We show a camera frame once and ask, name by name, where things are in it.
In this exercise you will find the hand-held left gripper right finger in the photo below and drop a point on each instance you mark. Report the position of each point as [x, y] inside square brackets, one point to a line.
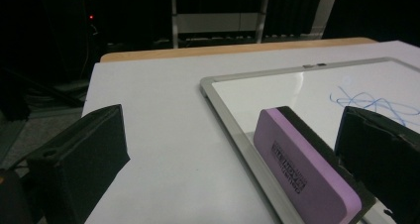
[379, 148]

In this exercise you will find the purple whiteboard eraser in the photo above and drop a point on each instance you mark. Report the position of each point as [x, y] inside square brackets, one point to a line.
[303, 166]

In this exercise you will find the silver framed whiteboard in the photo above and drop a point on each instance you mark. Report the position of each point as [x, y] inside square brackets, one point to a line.
[297, 91]

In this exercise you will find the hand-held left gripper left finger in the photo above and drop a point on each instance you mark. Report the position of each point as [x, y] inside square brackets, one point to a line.
[79, 158]

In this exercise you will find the metal stand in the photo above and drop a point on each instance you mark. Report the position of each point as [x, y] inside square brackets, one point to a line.
[218, 19]

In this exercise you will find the dark curtain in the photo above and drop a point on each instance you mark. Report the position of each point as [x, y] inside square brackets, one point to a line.
[294, 9]

